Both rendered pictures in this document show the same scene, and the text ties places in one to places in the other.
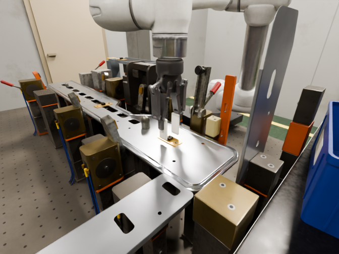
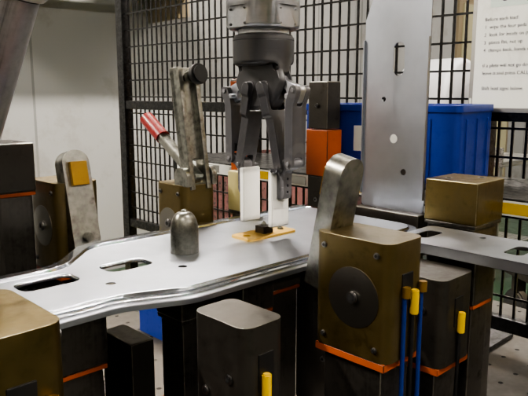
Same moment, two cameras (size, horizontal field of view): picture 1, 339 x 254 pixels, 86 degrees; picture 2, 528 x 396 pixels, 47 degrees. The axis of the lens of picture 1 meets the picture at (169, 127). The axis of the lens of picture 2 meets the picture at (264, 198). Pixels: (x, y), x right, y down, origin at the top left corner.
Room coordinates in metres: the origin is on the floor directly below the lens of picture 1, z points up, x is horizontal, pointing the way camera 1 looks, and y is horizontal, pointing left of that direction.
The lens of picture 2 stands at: (0.51, 0.77, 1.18)
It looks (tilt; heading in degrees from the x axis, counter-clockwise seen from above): 10 degrees down; 270
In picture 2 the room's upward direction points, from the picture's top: straight up
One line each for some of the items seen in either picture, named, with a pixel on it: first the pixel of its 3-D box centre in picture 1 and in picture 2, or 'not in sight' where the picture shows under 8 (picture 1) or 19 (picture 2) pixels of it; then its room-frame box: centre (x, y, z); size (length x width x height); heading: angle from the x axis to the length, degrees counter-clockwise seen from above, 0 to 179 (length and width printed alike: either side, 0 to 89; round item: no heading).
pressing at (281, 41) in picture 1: (263, 115); (394, 99); (0.32, -0.18, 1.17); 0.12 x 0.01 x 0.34; 134
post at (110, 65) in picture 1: (116, 89); not in sight; (1.43, 0.42, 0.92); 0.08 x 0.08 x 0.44; 44
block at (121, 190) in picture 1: (134, 228); (429, 386); (0.32, 0.09, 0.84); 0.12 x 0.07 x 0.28; 134
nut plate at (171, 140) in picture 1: (169, 138); (264, 229); (0.51, 0.00, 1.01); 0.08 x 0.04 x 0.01; 44
